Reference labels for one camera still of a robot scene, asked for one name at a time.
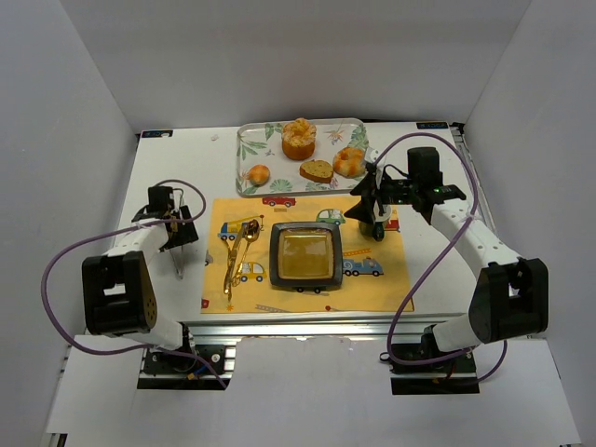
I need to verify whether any large round sugared cake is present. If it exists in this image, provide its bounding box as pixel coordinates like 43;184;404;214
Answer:
281;118;317;161

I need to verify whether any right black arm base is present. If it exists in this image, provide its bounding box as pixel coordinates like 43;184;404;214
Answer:
379;352;480;396

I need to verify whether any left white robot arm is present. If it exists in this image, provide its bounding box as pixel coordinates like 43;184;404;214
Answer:
82;185;198;353

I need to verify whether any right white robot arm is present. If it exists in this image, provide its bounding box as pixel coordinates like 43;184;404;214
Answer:
346;147;549;356

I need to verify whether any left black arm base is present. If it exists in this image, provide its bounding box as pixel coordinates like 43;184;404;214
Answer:
137;345;233;391

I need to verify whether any small round bread roll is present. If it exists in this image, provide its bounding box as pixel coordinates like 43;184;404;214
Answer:
247;165;270;186

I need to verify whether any dark green cup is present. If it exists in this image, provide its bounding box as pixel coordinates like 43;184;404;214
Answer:
359;211;390;242

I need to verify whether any orange glazed donut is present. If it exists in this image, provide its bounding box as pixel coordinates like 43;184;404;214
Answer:
332;146;365;178

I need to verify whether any sliced loaf cake piece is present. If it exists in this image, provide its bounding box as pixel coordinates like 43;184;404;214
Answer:
299;160;334;183

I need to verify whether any right blue corner label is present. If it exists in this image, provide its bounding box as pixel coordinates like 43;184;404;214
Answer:
415;121;449;130

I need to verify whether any blue corner label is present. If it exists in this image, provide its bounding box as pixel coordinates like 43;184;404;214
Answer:
141;129;173;139
415;121;449;130

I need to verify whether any yellow vehicle print placemat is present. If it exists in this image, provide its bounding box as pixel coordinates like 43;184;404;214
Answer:
201;196;411;314

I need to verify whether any left blue corner label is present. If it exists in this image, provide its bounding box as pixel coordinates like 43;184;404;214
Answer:
141;129;173;139

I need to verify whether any black square amber plate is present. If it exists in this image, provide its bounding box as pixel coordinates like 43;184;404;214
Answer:
269;222;343;293

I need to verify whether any gold fork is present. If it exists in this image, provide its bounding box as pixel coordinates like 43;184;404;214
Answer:
223;223;247;301

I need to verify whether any gold spoon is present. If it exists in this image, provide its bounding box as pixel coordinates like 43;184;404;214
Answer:
232;219;261;292

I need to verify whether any white tropical leaf tray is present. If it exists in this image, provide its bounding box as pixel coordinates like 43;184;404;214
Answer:
236;118;369;197

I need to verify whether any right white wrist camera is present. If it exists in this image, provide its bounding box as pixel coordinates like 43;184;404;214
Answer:
364;147;380;164

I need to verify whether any aluminium frame rail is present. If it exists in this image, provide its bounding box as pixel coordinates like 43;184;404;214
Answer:
83;320;471;348

